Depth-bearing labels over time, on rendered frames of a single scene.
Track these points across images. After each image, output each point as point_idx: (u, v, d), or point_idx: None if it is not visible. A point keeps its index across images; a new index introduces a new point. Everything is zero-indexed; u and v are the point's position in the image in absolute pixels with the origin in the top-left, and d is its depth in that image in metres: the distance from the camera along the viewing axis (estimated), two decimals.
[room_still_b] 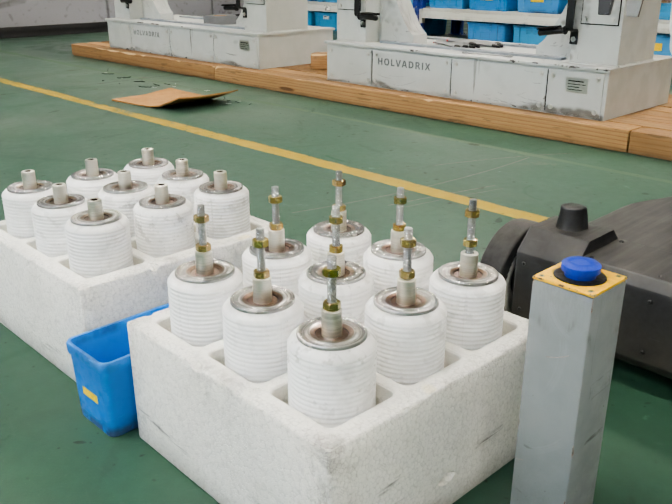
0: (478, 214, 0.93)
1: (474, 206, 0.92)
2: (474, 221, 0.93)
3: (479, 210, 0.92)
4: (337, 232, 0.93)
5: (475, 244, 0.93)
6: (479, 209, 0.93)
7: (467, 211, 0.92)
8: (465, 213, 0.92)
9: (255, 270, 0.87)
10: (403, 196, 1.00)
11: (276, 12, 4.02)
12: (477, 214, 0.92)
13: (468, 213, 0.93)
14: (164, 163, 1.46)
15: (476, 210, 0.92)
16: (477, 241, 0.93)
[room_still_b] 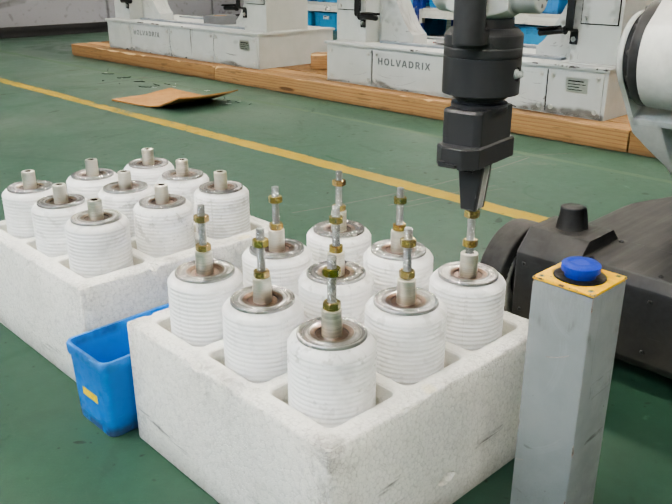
0: (470, 218, 0.92)
1: None
2: (471, 223, 0.92)
3: (469, 213, 0.91)
4: (337, 232, 0.93)
5: (462, 243, 0.94)
6: (470, 213, 0.91)
7: None
8: (475, 211, 0.93)
9: (255, 270, 0.87)
10: (403, 196, 1.00)
11: (276, 12, 4.02)
12: (464, 212, 0.92)
13: (479, 216, 0.92)
14: (164, 163, 1.46)
15: (467, 210, 0.92)
16: (463, 241, 0.93)
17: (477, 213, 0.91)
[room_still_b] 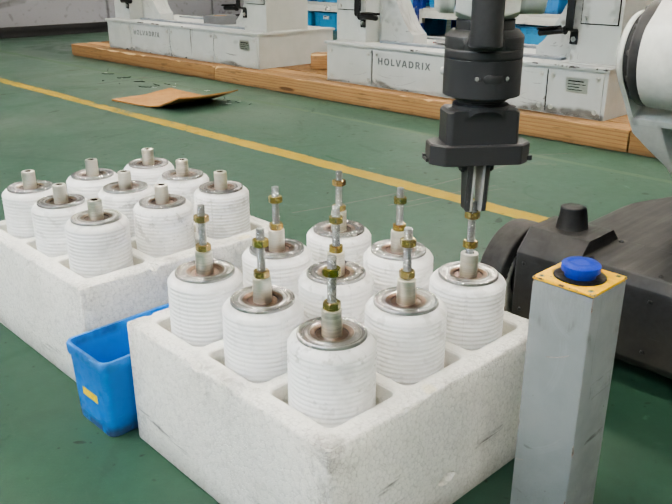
0: (471, 219, 0.92)
1: (474, 210, 0.92)
2: (471, 224, 0.92)
3: (470, 214, 0.91)
4: (337, 232, 0.93)
5: (463, 244, 0.94)
6: (471, 214, 0.91)
7: None
8: (476, 213, 0.93)
9: (255, 270, 0.87)
10: (403, 196, 1.00)
11: (276, 12, 4.02)
12: (465, 213, 0.92)
13: (479, 217, 0.92)
14: (164, 163, 1.46)
15: (467, 211, 0.92)
16: (463, 242, 0.93)
17: (478, 214, 0.92)
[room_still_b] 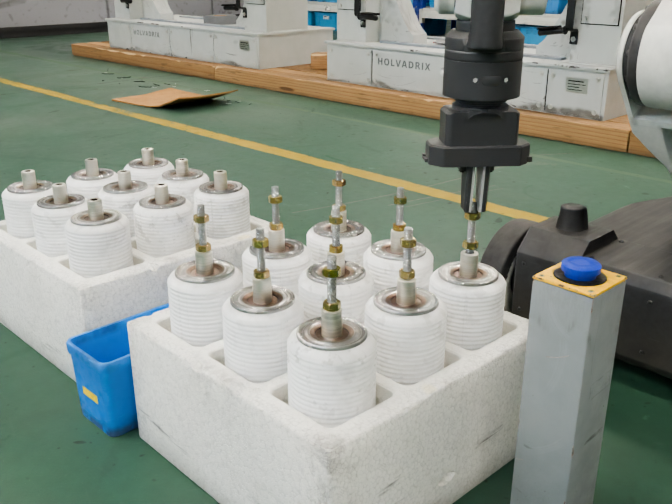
0: (479, 217, 0.93)
1: (475, 209, 0.92)
2: (474, 223, 0.93)
3: (480, 213, 0.92)
4: (337, 232, 0.93)
5: (473, 247, 0.93)
6: (480, 212, 0.92)
7: (466, 213, 0.92)
8: (465, 214, 0.93)
9: (255, 270, 0.87)
10: (403, 196, 1.00)
11: (276, 12, 4.02)
12: (475, 217, 0.92)
13: (470, 215, 0.93)
14: (164, 163, 1.46)
15: (475, 213, 0.92)
16: (475, 244, 0.93)
17: (476, 211, 0.93)
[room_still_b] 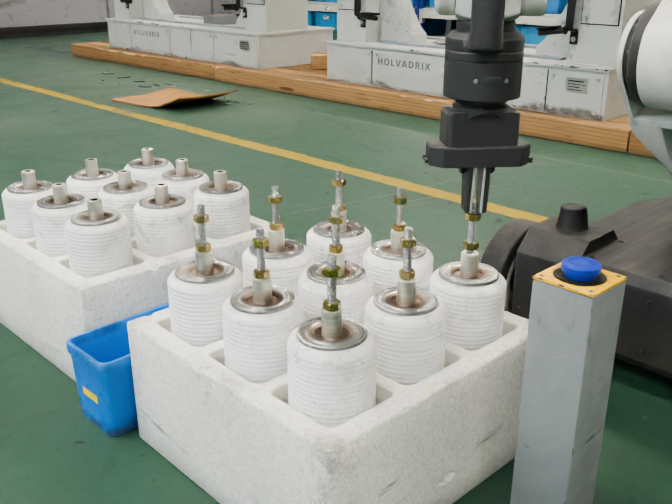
0: (467, 216, 0.93)
1: None
2: (469, 223, 0.93)
3: None
4: (337, 232, 0.93)
5: (475, 244, 0.94)
6: None
7: (478, 215, 0.92)
8: (474, 218, 0.92)
9: (255, 270, 0.87)
10: (403, 196, 1.00)
11: (276, 12, 4.02)
12: (477, 214, 0.93)
13: (467, 219, 0.92)
14: (164, 163, 1.46)
15: (476, 211, 0.93)
16: None
17: (465, 213, 0.93)
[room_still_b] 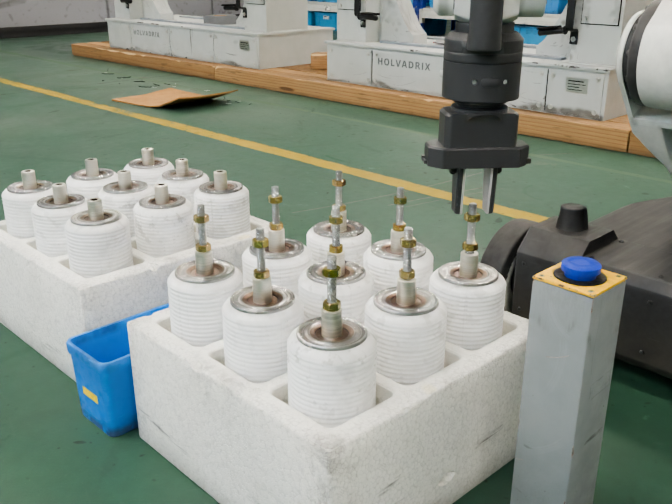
0: (468, 221, 0.92)
1: (472, 213, 0.92)
2: (470, 226, 0.93)
3: (467, 216, 0.92)
4: (337, 232, 0.93)
5: (463, 245, 0.94)
6: (468, 216, 0.92)
7: None
8: (477, 216, 0.93)
9: (255, 270, 0.87)
10: (403, 196, 1.00)
11: (276, 12, 4.02)
12: (465, 215, 0.93)
13: (478, 220, 0.92)
14: (164, 163, 1.46)
15: (467, 213, 0.93)
16: (462, 244, 0.94)
17: (475, 217, 0.92)
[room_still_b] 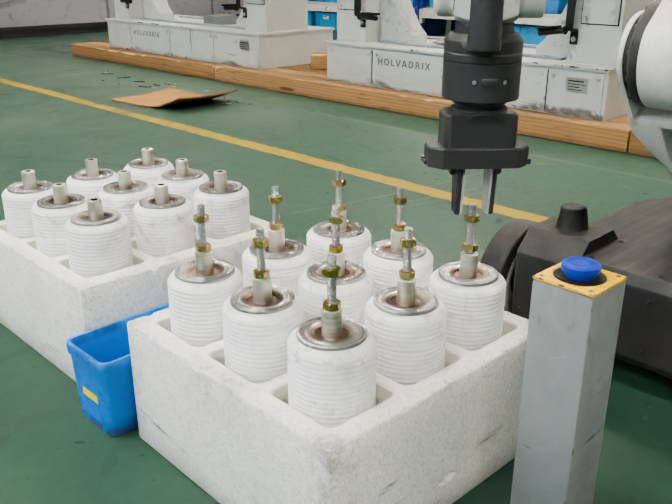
0: (479, 220, 0.92)
1: (475, 212, 0.92)
2: (474, 226, 0.93)
3: (480, 216, 0.92)
4: (337, 232, 0.93)
5: (471, 250, 0.93)
6: (479, 216, 0.92)
7: (465, 215, 0.92)
8: (465, 216, 0.93)
9: (255, 270, 0.87)
10: (403, 196, 1.00)
11: (276, 12, 4.02)
12: (473, 219, 0.92)
13: (471, 218, 0.93)
14: (164, 163, 1.46)
15: (473, 216, 0.92)
16: (473, 247, 0.93)
17: (477, 214, 0.93)
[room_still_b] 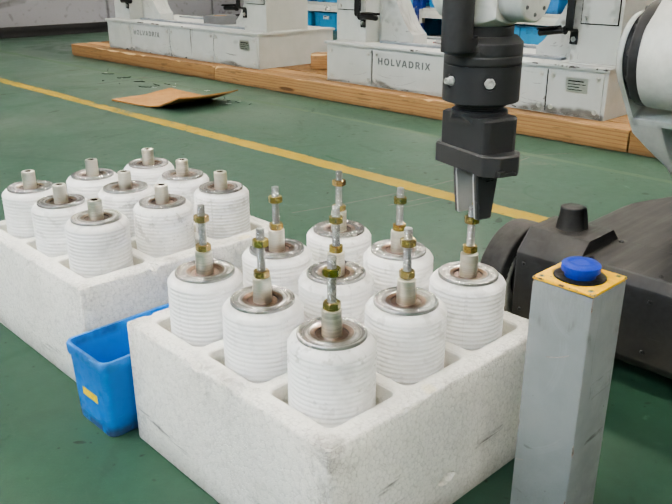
0: (466, 223, 0.92)
1: (471, 215, 0.92)
2: (469, 228, 0.93)
3: (465, 218, 0.92)
4: (337, 232, 0.93)
5: (463, 247, 0.95)
6: (466, 218, 0.92)
7: None
8: (478, 219, 0.93)
9: (255, 270, 0.87)
10: (403, 196, 1.00)
11: (276, 12, 4.02)
12: (465, 217, 0.93)
13: (477, 223, 0.92)
14: (164, 163, 1.46)
15: (467, 215, 0.93)
16: (462, 245, 0.94)
17: (472, 219, 0.92)
